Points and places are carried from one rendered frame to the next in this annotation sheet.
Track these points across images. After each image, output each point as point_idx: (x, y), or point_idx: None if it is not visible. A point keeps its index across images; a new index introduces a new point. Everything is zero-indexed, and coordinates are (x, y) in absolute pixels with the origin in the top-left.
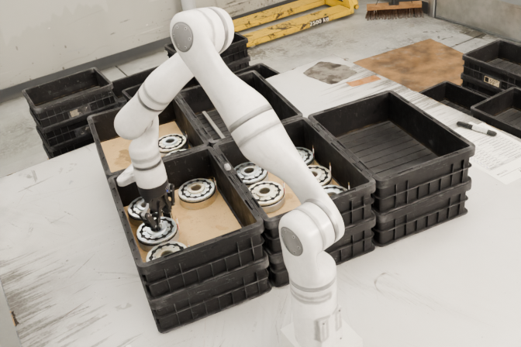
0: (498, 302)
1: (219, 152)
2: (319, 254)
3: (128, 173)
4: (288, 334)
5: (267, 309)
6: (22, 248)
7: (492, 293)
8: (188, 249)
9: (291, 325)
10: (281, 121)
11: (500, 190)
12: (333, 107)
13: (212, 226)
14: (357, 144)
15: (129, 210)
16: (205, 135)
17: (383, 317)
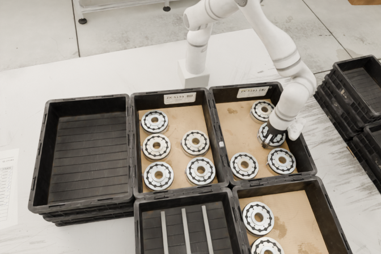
0: (103, 79)
1: (225, 169)
2: (193, 35)
3: (298, 122)
4: (207, 70)
5: None
6: (376, 219)
7: (102, 84)
8: (253, 84)
9: (204, 73)
10: (159, 197)
11: (28, 144)
12: (100, 201)
13: (235, 135)
14: (98, 187)
15: (294, 160)
16: (233, 203)
17: (156, 89)
